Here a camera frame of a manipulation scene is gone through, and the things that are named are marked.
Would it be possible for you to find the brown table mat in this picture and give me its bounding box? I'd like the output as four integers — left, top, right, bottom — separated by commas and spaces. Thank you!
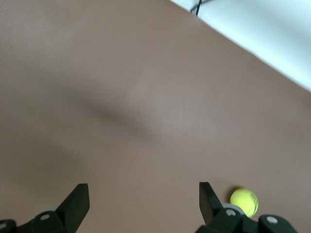
0, 0, 311, 233

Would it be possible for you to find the black floor cable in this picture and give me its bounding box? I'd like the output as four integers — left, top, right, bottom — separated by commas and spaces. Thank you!
189, 0, 207, 16

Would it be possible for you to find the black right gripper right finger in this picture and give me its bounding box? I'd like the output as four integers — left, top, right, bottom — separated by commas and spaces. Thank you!
196, 182, 298, 233

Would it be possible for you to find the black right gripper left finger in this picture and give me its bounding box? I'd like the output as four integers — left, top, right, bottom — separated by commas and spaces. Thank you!
0, 183, 91, 233

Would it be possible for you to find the yellow-green tennis ball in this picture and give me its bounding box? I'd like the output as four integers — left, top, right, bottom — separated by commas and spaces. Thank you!
229, 187, 259, 218

